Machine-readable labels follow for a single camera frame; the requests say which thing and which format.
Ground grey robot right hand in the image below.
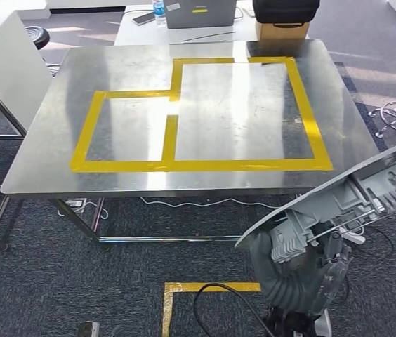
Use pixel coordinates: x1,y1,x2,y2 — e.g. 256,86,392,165
250,230,353,319

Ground grey wheel hubcap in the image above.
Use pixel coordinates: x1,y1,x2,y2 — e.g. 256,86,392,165
235,135,396,264

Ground stainless steel workbench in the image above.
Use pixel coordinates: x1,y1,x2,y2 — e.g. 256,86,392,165
0,39,380,252

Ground cardboard box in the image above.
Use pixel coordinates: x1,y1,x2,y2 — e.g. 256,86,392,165
255,20,310,41

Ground black carrying case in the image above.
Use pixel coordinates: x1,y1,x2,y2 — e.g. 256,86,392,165
253,0,321,25

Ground thin black rod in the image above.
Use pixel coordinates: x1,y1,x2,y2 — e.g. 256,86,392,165
170,40,235,46
182,31,237,43

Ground grey laptop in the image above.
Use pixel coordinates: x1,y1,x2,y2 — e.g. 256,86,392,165
164,0,238,29

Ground grey robot foot plate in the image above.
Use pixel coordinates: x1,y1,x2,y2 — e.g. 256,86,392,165
77,321,101,337

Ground clear water bottle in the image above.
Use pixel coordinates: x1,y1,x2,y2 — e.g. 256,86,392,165
152,0,167,27

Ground white desk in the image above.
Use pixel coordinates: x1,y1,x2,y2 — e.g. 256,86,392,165
0,10,52,138
113,4,311,46

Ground black smartphone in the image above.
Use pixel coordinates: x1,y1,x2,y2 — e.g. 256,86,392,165
132,11,156,27

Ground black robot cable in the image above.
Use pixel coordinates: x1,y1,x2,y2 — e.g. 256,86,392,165
193,282,276,337

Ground white floor cable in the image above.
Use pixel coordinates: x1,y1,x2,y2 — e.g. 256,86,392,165
139,196,280,210

